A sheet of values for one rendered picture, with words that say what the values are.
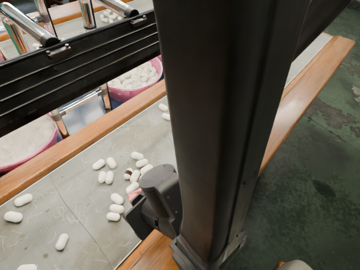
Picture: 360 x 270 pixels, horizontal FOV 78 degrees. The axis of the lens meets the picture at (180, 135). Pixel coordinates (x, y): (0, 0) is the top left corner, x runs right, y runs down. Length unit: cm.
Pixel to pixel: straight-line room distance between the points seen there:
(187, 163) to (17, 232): 54
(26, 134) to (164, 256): 53
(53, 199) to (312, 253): 135
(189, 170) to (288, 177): 158
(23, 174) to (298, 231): 140
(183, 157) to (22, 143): 67
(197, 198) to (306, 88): 91
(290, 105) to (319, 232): 94
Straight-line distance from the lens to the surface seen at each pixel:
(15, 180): 68
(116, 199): 59
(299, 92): 100
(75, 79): 38
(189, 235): 26
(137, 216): 43
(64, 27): 127
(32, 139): 79
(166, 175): 32
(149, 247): 54
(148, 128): 72
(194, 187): 17
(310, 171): 185
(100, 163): 64
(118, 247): 57
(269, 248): 147
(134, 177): 60
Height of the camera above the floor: 130
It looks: 52 degrees down
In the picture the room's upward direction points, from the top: 9 degrees clockwise
